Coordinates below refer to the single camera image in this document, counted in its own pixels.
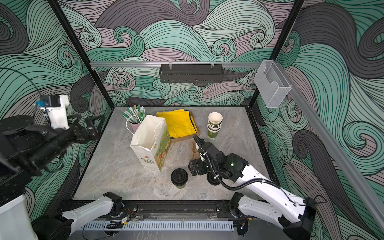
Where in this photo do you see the black coffee lid stack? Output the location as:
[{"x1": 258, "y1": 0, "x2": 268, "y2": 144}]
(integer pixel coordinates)
[{"x1": 207, "y1": 173, "x2": 222, "y2": 186}]

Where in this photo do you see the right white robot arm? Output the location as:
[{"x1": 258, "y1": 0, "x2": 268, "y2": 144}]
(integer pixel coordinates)
[{"x1": 189, "y1": 135, "x2": 318, "y2": 240}]

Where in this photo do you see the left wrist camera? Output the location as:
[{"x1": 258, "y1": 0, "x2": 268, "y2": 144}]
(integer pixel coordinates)
[{"x1": 36, "y1": 95, "x2": 70, "y2": 130}]

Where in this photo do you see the yellow napkin stack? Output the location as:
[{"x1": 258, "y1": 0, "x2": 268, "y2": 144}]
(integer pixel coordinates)
[{"x1": 156, "y1": 109, "x2": 198, "y2": 138}]

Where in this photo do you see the brown pulp cup carrier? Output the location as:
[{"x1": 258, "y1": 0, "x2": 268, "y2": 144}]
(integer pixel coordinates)
[{"x1": 191, "y1": 143, "x2": 201, "y2": 160}]

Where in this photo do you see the black wall-mounted tray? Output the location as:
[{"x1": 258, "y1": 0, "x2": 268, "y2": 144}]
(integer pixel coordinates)
[{"x1": 159, "y1": 64, "x2": 224, "y2": 83}]

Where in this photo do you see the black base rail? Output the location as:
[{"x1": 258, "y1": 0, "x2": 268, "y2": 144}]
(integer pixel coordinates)
[{"x1": 56, "y1": 199, "x2": 298, "y2": 219}]

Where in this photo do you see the brown cardboard napkin tray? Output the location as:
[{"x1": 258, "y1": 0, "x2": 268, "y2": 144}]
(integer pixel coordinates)
[{"x1": 171, "y1": 111, "x2": 201, "y2": 143}]

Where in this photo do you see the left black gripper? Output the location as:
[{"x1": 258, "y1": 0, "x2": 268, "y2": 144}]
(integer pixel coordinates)
[{"x1": 26, "y1": 113, "x2": 108, "y2": 173}]

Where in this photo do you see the pink cup of stirrers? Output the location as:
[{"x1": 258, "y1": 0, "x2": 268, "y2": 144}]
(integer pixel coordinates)
[{"x1": 122, "y1": 105, "x2": 147, "y2": 133}]

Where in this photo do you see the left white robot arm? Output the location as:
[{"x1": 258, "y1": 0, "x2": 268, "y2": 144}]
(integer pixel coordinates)
[{"x1": 1, "y1": 115, "x2": 123, "y2": 240}]

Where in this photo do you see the clear acrylic wall holder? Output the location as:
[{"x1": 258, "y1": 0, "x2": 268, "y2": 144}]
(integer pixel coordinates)
[{"x1": 254, "y1": 60, "x2": 292, "y2": 109}]

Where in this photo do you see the stack of green paper cups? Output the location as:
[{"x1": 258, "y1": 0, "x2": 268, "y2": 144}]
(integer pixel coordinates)
[{"x1": 207, "y1": 112, "x2": 223, "y2": 139}]

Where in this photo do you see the white slotted cable duct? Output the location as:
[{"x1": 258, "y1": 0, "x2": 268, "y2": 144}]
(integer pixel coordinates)
[{"x1": 78, "y1": 220, "x2": 235, "y2": 232}]

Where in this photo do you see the white paper takeout bag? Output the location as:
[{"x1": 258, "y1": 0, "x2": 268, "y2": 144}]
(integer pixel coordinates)
[{"x1": 130, "y1": 115, "x2": 172, "y2": 172}]

